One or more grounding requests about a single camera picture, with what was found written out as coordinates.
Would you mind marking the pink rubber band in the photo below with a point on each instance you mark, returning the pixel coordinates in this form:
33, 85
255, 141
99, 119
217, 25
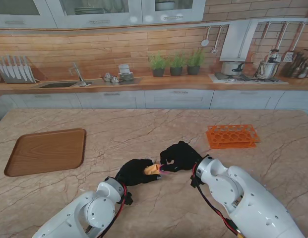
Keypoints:
160, 169

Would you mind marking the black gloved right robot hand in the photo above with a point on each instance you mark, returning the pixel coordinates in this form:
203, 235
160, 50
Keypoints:
183, 156

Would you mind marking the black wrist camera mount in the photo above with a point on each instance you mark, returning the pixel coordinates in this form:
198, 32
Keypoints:
194, 183
129, 198

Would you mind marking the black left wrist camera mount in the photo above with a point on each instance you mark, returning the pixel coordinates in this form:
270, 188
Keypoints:
129, 198

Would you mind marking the brown wooden tray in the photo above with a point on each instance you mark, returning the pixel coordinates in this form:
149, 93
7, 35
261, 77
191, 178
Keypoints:
47, 151

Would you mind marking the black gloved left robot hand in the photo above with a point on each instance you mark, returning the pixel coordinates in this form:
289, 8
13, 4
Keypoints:
134, 172

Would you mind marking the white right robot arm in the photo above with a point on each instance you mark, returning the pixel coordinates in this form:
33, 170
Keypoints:
243, 200

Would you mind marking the yellow microfibre cloth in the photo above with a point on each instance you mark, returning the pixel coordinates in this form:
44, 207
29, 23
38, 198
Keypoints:
151, 169

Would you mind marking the orange test tube rack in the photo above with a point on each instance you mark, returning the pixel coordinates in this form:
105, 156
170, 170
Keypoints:
233, 138

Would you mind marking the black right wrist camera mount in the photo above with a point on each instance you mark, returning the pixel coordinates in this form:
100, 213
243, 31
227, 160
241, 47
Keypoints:
194, 183

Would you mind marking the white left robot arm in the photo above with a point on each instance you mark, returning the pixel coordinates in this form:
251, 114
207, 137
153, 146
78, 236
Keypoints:
86, 213

